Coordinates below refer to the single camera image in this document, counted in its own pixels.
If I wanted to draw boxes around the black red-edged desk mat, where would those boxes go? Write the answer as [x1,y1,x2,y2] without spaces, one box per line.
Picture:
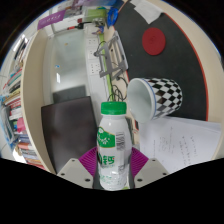
[114,1,209,123]

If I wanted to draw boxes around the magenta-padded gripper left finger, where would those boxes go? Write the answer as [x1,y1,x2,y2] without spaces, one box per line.
[57,146,99,190]

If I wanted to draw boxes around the black white diamond-pattern mug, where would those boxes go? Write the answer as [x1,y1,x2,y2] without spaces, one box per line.
[127,77,184,124]

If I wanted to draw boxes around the grey metal laptop stand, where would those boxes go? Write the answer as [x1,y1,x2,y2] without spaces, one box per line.
[93,31,129,81]

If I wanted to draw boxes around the black computer monitor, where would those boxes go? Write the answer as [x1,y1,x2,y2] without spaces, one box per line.
[40,95,101,174]

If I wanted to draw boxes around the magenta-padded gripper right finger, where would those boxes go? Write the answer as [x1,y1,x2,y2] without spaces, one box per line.
[128,147,170,190]

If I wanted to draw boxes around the white folded paper napkin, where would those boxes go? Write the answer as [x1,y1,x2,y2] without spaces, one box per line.
[129,0,165,25]

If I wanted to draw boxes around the white printed paper sheet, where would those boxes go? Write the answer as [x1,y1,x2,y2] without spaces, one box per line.
[138,115,224,174]

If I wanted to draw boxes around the black tangled cables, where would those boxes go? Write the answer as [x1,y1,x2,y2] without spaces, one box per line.
[106,78,129,103]

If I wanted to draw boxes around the coiled blue cable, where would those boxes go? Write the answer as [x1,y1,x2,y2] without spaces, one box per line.
[106,6,120,28]

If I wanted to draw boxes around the white green-capped drink bottle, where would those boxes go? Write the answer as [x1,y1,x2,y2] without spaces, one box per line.
[96,101,133,191]

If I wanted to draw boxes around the flat round red coaster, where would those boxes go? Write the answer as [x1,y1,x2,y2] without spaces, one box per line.
[141,27,167,56]

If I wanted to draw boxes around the white shelf with books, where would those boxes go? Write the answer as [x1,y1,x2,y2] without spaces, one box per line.
[0,29,56,173]

